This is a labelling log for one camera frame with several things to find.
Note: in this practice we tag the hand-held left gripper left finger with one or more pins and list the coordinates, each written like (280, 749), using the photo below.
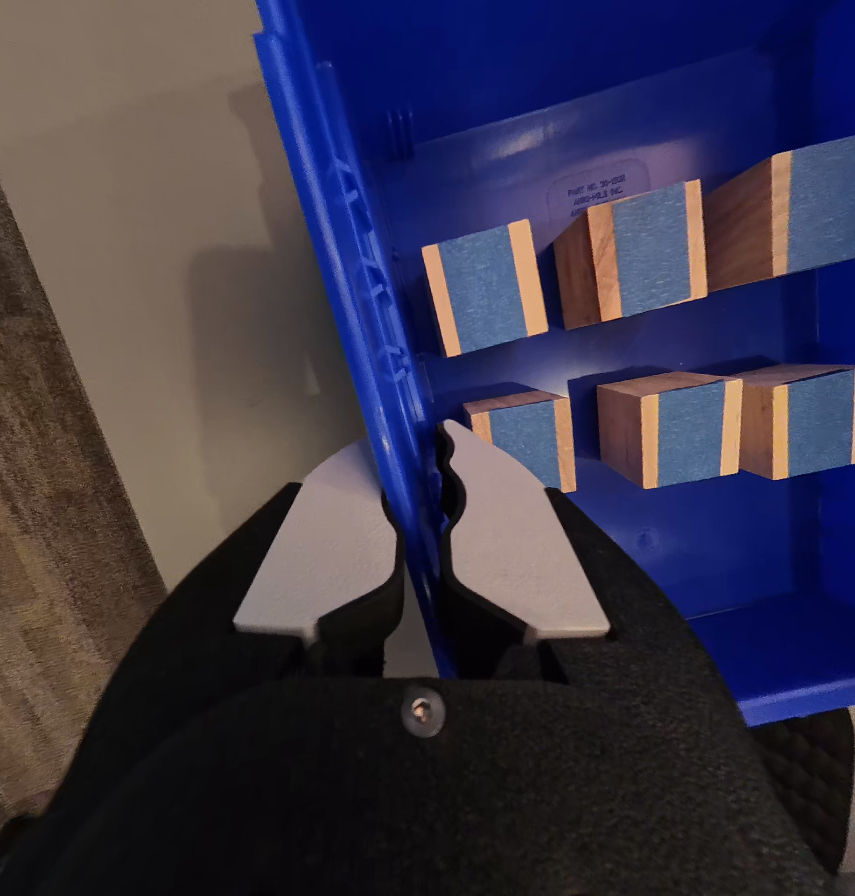
(322, 553)

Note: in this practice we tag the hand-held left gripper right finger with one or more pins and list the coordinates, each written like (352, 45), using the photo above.
(518, 560)

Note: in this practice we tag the blue plastic bin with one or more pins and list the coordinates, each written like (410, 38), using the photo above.
(679, 560)

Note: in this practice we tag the group of taped wooden cubes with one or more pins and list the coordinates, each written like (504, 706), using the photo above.
(483, 287)

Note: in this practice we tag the black mesh cushion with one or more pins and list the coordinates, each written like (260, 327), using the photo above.
(805, 784)

